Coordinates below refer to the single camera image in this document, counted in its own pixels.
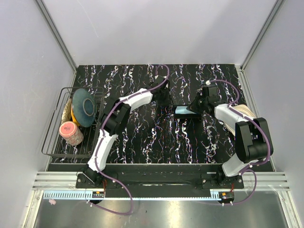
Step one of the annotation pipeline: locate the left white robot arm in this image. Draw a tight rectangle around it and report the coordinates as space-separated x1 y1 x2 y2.
83 76 169 188

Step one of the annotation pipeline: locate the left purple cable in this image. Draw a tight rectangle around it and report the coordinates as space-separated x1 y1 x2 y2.
95 64 170 216

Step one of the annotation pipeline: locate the blue ceramic plate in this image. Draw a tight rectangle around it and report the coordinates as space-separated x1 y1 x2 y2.
72 88 97 127

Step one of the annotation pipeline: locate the woven beige plate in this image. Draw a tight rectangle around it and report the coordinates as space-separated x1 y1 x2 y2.
61 98 72 124

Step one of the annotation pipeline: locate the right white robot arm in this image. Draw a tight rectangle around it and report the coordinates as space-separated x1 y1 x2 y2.
187 85 274 188

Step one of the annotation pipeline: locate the pink patterned cup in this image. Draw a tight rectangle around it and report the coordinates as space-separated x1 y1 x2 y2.
59 121 84 146

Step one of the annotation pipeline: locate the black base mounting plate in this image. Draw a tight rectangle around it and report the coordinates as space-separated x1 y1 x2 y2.
75 163 245 192

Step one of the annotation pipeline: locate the light blue cloth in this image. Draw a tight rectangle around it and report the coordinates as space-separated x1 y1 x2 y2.
175 106 195 114

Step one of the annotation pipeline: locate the yellow plate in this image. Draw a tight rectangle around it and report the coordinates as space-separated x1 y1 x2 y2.
71 107 80 127

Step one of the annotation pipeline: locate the black wire dish rack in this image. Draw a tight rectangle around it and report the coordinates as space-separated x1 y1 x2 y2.
41 87 104 161

